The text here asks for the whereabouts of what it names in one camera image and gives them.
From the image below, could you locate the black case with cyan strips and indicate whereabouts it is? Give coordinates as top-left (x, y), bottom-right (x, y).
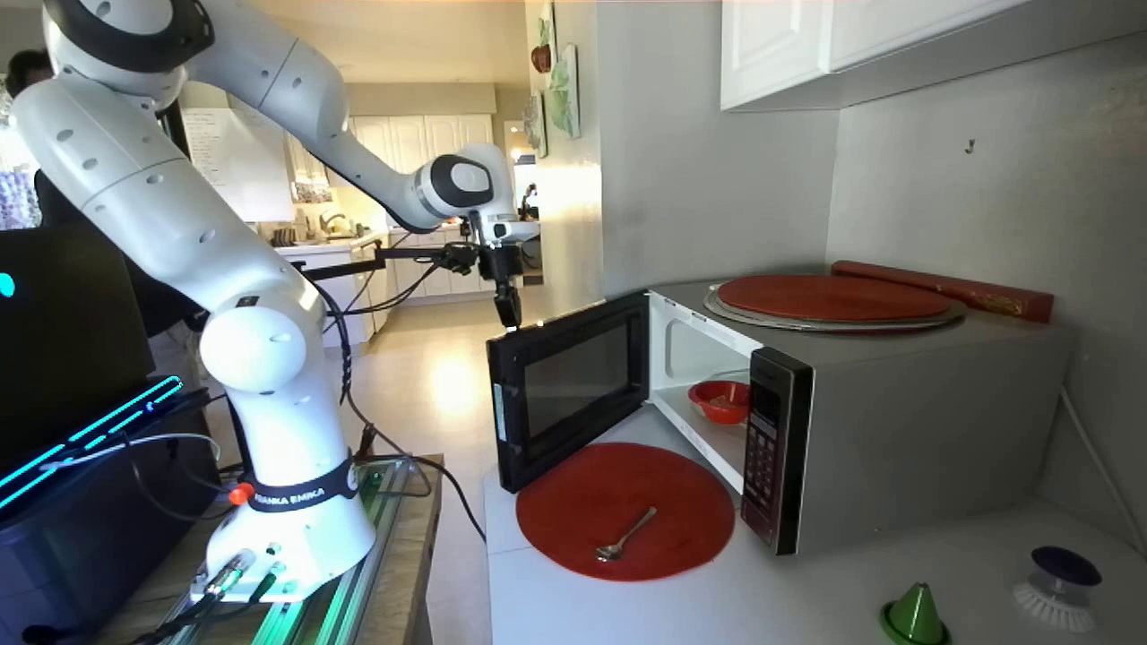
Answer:
top-left (0, 372), bottom-right (230, 645)

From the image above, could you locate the red plate with utensil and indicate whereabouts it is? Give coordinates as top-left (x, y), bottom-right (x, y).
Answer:
top-left (511, 441), bottom-right (737, 582)

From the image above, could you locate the silver metal spoon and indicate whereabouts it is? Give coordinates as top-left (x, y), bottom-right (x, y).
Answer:
top-left (594, 506), bottom-right (661, 567)

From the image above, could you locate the brown rolled mat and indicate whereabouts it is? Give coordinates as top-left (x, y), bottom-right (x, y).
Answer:
top-left (829, 259), bottom-right (1058, 325)

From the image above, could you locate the white wall cabinet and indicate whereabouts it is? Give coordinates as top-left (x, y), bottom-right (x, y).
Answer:
top-left (718, 0), bottom-right (1147, 118)

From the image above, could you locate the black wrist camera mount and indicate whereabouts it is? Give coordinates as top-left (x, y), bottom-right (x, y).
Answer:
top-left (296, 241), bottom-right (482, 286)

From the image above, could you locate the person in plaid shirt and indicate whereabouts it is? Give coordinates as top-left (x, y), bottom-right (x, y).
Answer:
top-left (0, 46), bottom-right (57, 237)

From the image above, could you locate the round red board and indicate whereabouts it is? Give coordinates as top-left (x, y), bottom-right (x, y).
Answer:
top-left (697, 279), bottom-right (968, 336)

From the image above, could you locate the silver microwave oven body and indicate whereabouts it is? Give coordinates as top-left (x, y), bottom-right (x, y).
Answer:
top-left (642, 262), bottom-right (1072, 557)

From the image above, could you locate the green plastic funnel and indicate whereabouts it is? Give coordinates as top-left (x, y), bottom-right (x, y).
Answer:
top-left (878, 581), bottom-right (954, 645)

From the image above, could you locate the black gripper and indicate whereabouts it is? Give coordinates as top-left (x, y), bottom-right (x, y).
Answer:
top-left (474, 210), bottom-right (530, 333)

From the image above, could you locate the black monitor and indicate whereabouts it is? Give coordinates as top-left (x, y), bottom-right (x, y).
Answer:
top-left (0, 226), bottom-right (156, 476)

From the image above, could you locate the framed wall picture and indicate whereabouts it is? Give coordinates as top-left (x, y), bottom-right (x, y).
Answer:
top-left (541, 40), bottom-right (587, 143)

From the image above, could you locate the glass top robot table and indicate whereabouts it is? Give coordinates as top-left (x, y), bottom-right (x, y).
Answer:
top-left (105, 451), bottom-right (443, 645)

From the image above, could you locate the red bowl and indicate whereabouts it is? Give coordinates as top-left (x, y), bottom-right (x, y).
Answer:
top-left (685, 377), bottom-right (752, 431)

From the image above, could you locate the black microwave door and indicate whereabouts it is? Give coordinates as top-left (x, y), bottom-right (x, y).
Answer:
top-left (482, 286), bottom-right (652, 495)

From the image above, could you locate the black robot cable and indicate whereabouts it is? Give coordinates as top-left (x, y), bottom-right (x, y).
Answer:
top-left (310, 277), bottom-right (491, 546)

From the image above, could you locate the red round mat on tray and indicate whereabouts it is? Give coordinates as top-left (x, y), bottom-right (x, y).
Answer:
top-left (713, 272), bottom-right (958, 325)

